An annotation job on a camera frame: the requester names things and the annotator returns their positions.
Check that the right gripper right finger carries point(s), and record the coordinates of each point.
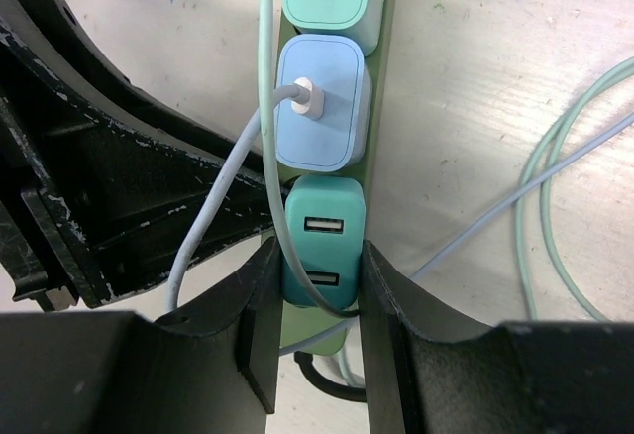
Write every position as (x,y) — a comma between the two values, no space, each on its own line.
(432,369)

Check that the light blue plug adapter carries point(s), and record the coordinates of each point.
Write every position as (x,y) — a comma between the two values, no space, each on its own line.
(328,131)

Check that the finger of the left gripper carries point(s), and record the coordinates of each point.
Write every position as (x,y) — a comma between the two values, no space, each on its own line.
(100,182)

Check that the green power strip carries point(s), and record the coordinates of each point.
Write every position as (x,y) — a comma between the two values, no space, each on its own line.
(312,331)

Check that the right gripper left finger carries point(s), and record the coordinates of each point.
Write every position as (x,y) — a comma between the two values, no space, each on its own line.
(209,366)

